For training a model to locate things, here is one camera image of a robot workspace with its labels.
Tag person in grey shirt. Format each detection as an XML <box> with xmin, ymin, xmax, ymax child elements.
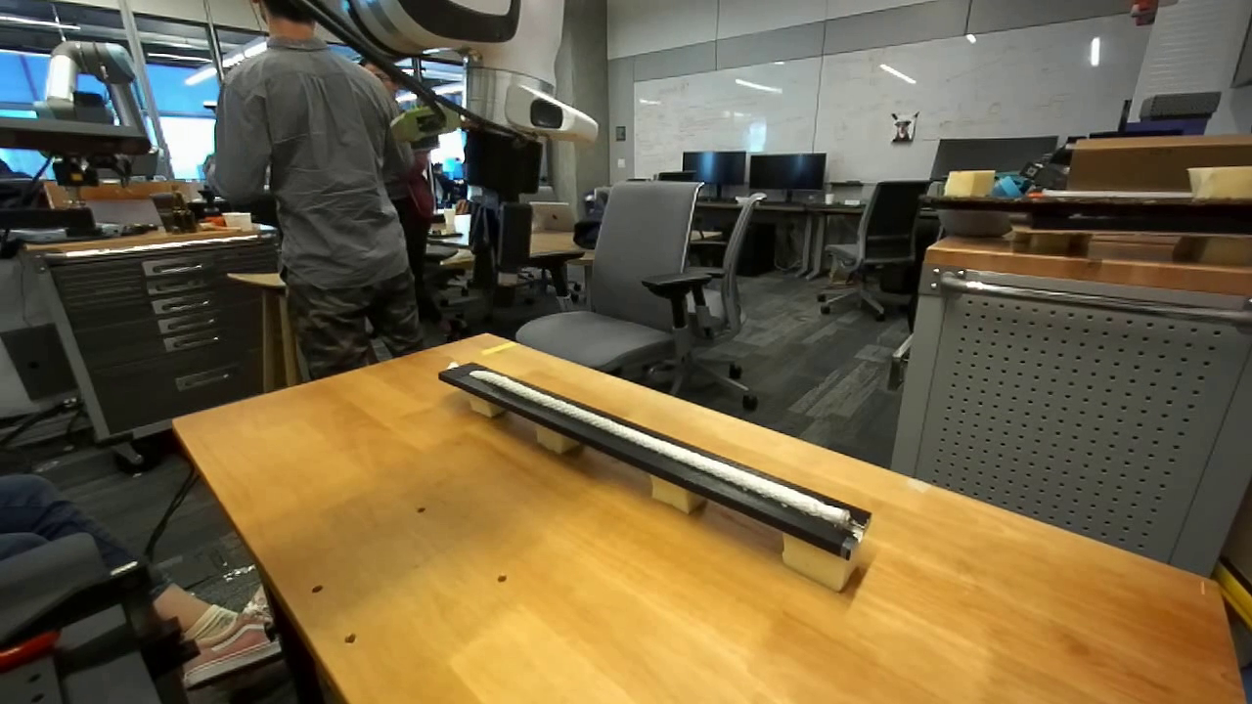
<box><xmin>213</xmin><ymin>0</ymin><xmax>428</xmax><ymax>385</ymax></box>

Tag person in maroon shirt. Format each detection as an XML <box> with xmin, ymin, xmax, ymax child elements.
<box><xmin>363</xmin><ymin>63</ymin><xmax>447</xmax><ymax>329</ymax></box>

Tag black computer monitor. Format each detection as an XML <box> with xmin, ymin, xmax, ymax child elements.
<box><xmin>749</xmin><ymin>150</ymin><xmax>831</xmax><ymax>196</ymax></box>
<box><xmin>680</xmin><ymin>150</ymin><xmax>751</xmax><ymax>194</ymax></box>

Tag seated person dark trousers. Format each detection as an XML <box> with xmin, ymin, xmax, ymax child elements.
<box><xmin>0</xmin><ymin>474</ymin><xmax>213</xmax><ymax>656</ymax></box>

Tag wooden stool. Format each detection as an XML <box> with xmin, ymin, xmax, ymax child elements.
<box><xmin>226</xmin><ymin>272</ymin><xmax>310</xmax><ymax>390</ymax></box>

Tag large wooden box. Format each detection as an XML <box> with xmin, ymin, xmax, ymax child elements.
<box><xmin>1064</xmin><ymin>132</ymin><xmax>1252</xmax><ymax>196</ymax></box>

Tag grey office chair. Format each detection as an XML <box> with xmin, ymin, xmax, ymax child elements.
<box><xmin>514</xmin><ymin>175</ymin><xmax>762</xmax><ymax>416</ymax></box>

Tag black office chair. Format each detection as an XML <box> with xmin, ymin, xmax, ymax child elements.
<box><xmin>816</xmin><ymin>175</ymin><xmax>931</xmax><ymax>321</ymax></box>

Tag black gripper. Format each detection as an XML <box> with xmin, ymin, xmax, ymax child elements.
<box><xmin>460</xmin><ymin>127</ymin><xmax>548</xmax><ymax>294</ymax></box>

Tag white sneaker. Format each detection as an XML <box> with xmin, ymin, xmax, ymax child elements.
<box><xmin>173</xmin><ymin>592</ymin><xmax>288</xmax><ymax>697</ymax></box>

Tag yellow foam block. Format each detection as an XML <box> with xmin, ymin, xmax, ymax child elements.
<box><xmin>939</xmin><ymin>170</ymin><xmax>999</xmax><ymax>203</ymax></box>

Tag black grooved rail wooden blocks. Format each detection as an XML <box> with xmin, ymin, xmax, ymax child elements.
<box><xmin>440</xmin><ymin>359</ymin><xmax>875</xmax><ymax>599</ymax></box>

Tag wooden workbench top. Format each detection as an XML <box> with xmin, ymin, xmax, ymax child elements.
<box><xmin>916</xmin><ymin>233</ymin><xmax>1252</xmax><ymax>300</ymax></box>

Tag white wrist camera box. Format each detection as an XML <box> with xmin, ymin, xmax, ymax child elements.
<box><xmin>502</xmin><ymin>79</ymin><xmax>603</xmax><ymax>147</ymax></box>

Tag black drawer tool cabinet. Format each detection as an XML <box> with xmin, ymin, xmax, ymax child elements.
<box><xmin>26</xmin><ymin>233</ymin><xmax>287</xmax><ymax>445</ymax></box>

